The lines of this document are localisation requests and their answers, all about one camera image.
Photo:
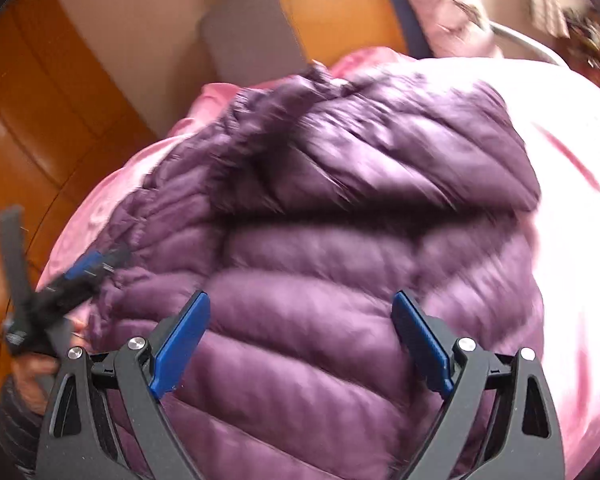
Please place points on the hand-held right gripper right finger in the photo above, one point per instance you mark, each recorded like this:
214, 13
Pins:
422, 345

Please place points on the dark blurry object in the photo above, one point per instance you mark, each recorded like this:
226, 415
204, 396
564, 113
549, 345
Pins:
587, 35

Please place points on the purple down jacket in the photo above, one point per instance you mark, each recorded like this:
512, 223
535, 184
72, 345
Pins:
330, 210

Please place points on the person's left hand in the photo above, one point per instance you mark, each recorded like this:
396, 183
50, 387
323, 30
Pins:
30, 372

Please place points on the grey orange padded headboard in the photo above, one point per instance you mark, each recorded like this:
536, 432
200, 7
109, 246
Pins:
330, 10

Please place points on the white metal rail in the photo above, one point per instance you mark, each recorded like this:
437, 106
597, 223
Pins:
525, 36

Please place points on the pink blanket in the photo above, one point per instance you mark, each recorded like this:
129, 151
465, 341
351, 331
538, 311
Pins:
570, 210

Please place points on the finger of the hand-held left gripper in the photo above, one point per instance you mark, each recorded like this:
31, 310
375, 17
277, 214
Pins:
10, 245
87, 266

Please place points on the pink pillow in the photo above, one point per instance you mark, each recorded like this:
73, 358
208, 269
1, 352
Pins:
440, 10

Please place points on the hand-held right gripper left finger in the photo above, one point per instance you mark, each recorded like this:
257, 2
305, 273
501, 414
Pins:
180, 345

